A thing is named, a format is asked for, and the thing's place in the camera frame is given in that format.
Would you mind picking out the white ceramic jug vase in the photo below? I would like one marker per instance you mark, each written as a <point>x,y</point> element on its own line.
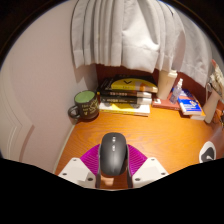
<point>211,106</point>

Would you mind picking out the yellow and black book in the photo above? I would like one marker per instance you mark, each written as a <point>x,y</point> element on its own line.
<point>133,85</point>

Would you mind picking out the orange book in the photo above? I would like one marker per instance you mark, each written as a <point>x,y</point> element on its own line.
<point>199,116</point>

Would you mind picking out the yellow and white book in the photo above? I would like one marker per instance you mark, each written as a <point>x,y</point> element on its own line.
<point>125,109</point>

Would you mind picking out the dark green mug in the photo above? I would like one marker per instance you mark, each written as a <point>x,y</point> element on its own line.
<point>86,106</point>

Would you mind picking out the white curtain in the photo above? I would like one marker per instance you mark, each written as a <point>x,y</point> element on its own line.
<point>133,33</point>

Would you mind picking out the black computer mouse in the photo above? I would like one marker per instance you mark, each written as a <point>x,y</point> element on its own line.
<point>114,155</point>

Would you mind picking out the flat red box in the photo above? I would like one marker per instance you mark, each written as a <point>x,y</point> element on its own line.
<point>163,104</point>

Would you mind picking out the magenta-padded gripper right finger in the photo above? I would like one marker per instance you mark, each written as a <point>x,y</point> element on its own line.
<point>150,170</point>

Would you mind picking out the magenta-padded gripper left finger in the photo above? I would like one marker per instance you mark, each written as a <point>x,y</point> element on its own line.
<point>74,171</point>

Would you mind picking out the clear sanitizer bottle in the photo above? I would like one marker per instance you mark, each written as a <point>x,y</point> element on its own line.
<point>175,93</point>

